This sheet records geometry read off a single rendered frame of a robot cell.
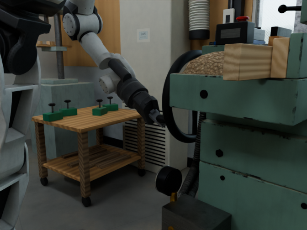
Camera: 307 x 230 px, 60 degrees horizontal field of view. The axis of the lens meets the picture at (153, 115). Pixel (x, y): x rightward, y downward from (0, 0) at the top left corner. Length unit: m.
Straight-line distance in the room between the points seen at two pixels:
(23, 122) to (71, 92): 1.73
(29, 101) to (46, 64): 2.68
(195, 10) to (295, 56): 1.70
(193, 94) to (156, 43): 1.64
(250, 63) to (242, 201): 0.32
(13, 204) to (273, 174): 0.85
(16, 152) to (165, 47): 1.38
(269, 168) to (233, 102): 0.16
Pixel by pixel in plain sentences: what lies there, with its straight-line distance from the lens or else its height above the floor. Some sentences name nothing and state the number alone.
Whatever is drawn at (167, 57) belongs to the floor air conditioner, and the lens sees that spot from 2.00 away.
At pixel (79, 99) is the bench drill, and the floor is 0.55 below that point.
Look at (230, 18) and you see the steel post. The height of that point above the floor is 1.20.
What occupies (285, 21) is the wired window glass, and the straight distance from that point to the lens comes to 2.07.
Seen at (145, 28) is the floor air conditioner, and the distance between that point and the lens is 2.15.
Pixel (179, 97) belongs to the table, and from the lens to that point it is 0.46.
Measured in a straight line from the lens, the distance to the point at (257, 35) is 0.74.
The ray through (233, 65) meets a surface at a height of 0.92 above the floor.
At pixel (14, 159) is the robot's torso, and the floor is 0.62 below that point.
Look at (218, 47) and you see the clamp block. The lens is 0.69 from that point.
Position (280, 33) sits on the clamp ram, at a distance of 0.67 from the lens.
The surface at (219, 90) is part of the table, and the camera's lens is 0.42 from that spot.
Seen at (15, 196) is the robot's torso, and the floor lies 0.47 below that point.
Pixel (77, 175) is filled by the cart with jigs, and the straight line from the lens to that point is 1.86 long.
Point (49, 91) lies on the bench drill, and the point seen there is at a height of 0.66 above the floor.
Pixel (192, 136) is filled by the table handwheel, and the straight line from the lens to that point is 0.84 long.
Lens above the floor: 0.92
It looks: 12 degrees down
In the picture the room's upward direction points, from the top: straight up
